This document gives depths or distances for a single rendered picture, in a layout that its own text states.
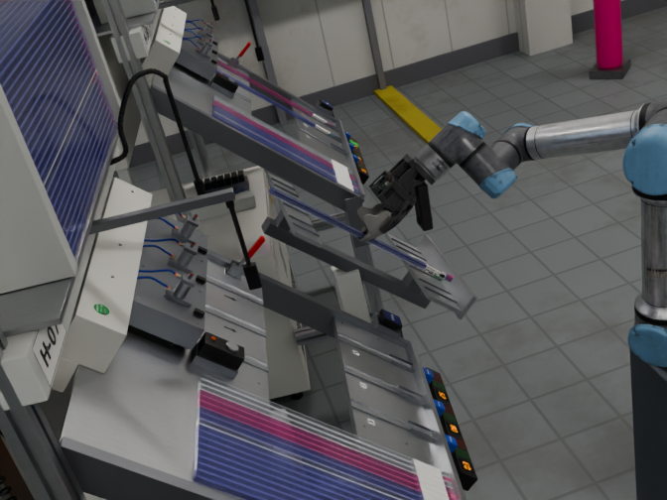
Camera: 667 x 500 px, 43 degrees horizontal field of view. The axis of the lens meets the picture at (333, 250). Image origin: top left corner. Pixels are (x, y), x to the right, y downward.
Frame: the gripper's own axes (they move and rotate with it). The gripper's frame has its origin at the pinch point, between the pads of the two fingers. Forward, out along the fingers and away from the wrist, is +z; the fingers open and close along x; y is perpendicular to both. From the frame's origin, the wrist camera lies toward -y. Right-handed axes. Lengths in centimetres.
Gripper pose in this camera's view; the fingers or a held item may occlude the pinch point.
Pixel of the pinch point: (365, 237)
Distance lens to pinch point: 192.4
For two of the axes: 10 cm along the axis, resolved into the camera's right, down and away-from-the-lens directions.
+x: 2.5, 4.2, -8.7
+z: -7.1, 6.9, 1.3
